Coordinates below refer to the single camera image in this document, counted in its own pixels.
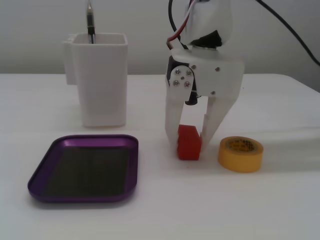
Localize thin black cable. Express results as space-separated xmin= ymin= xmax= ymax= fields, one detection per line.
xmin=167 ymin=0 xmax=192 ymax=51

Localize purple plastic tray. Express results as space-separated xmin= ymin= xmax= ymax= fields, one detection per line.
xmin=27 ymin=134 xmax=140 ymax=204

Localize white plastic pen holder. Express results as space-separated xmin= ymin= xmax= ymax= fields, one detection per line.
xmin=62 ymin=32 xmax=129 ymax=129

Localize red cube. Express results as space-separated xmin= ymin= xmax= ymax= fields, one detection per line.
xmin=176 ymin=124 xmax=203 ymax=161

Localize yellow tape roll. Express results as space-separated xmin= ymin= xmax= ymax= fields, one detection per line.
xmin=217 ymin=136 xmax=265 ymax=174

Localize red and white wires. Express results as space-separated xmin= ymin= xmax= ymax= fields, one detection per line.
xmin=165 ymin=0 xmax=201 ymax=50

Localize thick black cable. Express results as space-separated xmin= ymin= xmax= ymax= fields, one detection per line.
xmin=256 ymin=0 xmax=320 ymax=66

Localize black ballpoint pen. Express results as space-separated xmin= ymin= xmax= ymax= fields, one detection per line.
xmin=86 ymin=0 xmax=97 ymax=45

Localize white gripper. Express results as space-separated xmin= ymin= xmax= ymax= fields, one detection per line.
xmin=164 ymin=29 xmax=245 ymax=154

